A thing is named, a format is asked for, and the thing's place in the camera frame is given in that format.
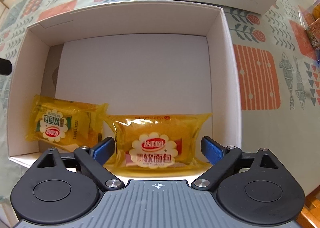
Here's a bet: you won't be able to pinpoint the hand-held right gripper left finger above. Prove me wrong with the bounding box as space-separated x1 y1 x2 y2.
35 137 125 190

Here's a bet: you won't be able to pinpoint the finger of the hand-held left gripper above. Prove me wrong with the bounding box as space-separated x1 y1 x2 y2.
0 58 13 76

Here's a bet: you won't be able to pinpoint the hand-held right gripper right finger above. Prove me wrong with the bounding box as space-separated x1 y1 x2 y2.
191 136 284 190

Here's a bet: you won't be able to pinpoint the yellow bread packet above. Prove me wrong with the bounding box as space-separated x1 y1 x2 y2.
25 94 109 149
101 113 213 176

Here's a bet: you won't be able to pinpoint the white cardboard box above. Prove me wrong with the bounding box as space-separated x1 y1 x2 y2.
7 0 242 170

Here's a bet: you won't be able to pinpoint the orange wooden chair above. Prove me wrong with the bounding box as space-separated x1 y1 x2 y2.
297 190 320 228

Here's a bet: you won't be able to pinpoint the red-brown drink carton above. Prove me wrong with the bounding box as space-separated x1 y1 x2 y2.
306 18 320 49

